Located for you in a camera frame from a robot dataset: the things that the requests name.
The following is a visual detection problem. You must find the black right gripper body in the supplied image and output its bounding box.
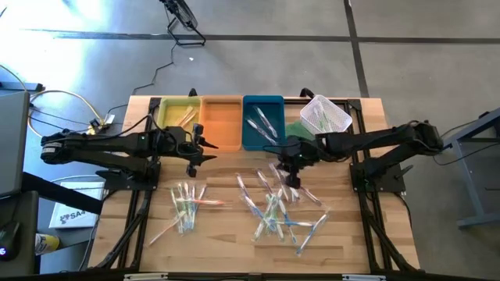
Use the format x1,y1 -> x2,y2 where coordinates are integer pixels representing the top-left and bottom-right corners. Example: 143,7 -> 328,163
277,150 -> 313,188

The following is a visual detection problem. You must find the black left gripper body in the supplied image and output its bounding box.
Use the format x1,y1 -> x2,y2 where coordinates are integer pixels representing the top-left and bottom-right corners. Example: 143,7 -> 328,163
170,123 -> 206,179

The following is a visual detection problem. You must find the orange plastic bin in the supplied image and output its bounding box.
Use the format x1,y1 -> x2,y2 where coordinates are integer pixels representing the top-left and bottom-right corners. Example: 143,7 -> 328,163
200,95 -> 244,153

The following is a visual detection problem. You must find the yellow plastic bin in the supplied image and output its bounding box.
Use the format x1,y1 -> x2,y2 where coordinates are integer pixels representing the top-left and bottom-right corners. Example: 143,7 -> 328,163
157,96 -> 203,133

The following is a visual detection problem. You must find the teal plastic bin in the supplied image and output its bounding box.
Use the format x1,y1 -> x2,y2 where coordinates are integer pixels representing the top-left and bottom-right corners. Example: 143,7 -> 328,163
241,94 -> 286,152

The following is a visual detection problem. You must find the white perforated plastic basket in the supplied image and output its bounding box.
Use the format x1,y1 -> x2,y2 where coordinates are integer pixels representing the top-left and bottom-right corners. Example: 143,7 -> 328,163
299,94 -> 354,136

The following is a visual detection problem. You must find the white plastic strip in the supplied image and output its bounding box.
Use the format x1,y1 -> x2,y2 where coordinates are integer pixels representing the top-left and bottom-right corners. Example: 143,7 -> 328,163
123,273 -> 170,281
341,274 -> 387,281

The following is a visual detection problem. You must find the black floor fan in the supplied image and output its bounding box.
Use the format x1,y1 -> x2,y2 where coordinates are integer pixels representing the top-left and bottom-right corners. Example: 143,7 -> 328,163
158,0 -> 207,48

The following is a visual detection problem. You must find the white printed box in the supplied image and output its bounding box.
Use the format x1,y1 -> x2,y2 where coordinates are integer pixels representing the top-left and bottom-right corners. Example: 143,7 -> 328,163
48,180 -> 106,230

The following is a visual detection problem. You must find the yellow can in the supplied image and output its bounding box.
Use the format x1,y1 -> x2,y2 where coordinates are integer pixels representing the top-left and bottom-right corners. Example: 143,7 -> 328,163
34,233 -> 61,256

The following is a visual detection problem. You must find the black office desk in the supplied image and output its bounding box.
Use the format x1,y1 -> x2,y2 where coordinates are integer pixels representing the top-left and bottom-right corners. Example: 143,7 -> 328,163
0,171 -> 105,281

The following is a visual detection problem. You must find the grey flat panel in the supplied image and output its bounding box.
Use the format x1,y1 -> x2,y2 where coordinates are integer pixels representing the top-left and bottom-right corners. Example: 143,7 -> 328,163
0,90 -> 31,198

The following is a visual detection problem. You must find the black computer mouse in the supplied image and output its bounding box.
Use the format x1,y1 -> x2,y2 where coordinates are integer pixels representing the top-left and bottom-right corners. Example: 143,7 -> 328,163
0,221 -> 21,261

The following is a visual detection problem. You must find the grey metal table frame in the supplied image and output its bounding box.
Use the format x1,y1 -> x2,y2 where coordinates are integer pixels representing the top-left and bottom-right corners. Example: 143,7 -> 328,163
443,107 -> 500,230

